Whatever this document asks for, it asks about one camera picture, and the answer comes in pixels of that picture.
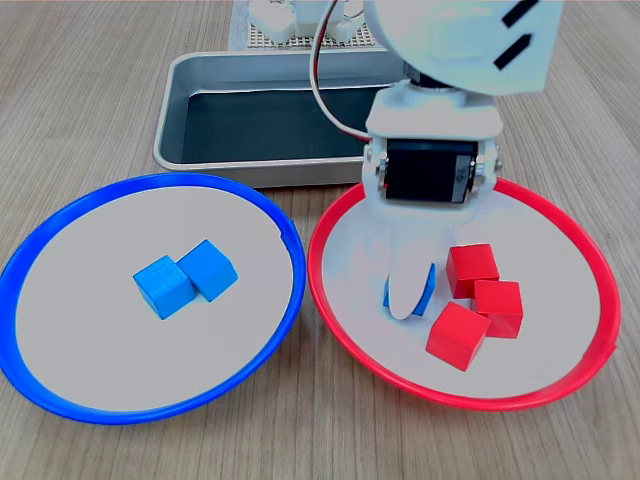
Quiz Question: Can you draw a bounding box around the small blue cube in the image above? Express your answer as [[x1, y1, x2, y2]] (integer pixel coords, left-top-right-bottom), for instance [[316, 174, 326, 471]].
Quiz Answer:
[[132, 254, 196, 321], [382, 263, 438, 317], [177, 239, 239, 303]]

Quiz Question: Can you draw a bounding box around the small red cube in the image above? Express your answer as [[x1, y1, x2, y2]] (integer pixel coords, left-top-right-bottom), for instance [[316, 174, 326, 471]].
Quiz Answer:
[[445, 243, 501, 300], [425, 301, 493, 373], [470, 279, 525, 340]]

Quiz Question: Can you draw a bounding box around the red-rimmed white plate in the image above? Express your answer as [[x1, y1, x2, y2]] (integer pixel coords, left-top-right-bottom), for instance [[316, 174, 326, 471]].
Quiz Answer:
[[305, 167, 621, 415]]

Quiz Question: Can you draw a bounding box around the black tray mat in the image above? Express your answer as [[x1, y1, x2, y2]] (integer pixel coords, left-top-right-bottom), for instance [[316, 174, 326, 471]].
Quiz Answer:
[[180, 85, 381, 165]]

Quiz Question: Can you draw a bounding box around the steel baking tray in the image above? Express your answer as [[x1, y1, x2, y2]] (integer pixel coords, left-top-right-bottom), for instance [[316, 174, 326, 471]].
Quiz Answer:
[[152, 47, 401, 189]]

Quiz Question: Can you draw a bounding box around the blue-rimmed white plate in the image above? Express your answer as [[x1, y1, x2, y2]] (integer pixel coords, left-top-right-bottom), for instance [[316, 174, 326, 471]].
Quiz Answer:
[[0, 172, 307, 426]]

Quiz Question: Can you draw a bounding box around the red black white servo cable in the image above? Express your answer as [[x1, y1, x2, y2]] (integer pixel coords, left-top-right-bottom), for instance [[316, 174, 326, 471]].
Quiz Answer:
[[308, 0, 374, 146]]

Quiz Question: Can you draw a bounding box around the pale perforated base plate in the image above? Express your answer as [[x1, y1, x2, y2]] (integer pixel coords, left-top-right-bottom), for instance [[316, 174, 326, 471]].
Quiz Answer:
[[248, 19, 376, 50]]

